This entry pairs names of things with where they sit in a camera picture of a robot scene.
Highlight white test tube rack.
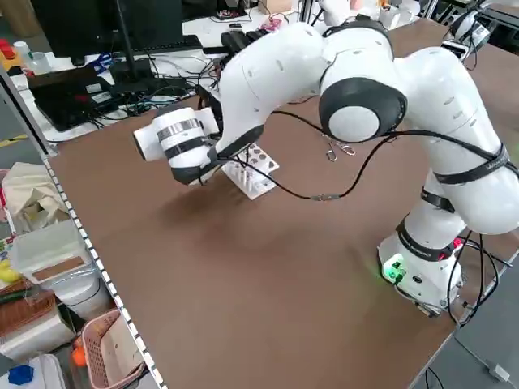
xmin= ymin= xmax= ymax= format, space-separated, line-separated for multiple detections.
xmin=221 ymin=141 xmax=281 ymax=202

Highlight beige cloth bag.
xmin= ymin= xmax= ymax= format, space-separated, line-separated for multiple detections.
xmin=2 ymin=161 xmax=73 ymax=235

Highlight clear plastic bin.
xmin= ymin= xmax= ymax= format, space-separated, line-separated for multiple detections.
xmin=10 ymin=220 xmax=89 ymax=285

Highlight metal crucible tongs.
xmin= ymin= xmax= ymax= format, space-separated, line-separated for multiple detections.
xmin=322 ymin=135 xmax=356 ymax=161

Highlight brown wicker basket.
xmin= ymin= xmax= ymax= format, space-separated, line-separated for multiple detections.
xmin=0 ymin=279 xmax=58 ymax=338

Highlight white plastic container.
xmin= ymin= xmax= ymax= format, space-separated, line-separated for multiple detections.
xmin=0 ymin=354 xmax=66 ymax=389

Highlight blue plastic item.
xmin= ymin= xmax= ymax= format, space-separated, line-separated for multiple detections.
xmin=7 ymin=364 xmax=34 ymax=387

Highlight black computer monitor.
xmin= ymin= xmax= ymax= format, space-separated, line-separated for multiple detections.
xmin=30 ymin=0 xmax=184 ymax=82

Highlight white power adapter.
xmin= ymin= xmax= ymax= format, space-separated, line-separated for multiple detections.
xmin=484 ymin=362 xmax=513 ymax=383

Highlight yellow toy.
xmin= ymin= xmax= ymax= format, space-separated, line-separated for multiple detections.
xmin=0 ymin=259 xmax=24 ymax=284

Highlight aluminium frame post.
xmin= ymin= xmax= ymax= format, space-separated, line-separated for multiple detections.
xmin=0 ymin=66 xmax=58 ymax=158

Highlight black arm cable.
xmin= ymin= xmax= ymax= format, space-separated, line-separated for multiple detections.
xmin=210 ymin=109 xmax=510 ymax=202

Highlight clear plastic bottle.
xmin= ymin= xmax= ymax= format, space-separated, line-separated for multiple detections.
xmin=14 ymin=40 xmax=32 ymax=71

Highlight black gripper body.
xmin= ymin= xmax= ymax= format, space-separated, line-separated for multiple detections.
xmin=196 ymin=84 xmax=224 ymax=136

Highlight white bucket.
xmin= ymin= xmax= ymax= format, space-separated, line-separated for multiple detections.
xmin=52 ymin=269 xmax=114 ymax=322

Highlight pink plastic basket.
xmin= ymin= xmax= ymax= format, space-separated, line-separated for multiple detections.
xmin=80 ymin=307 xmax=148 ymax=389

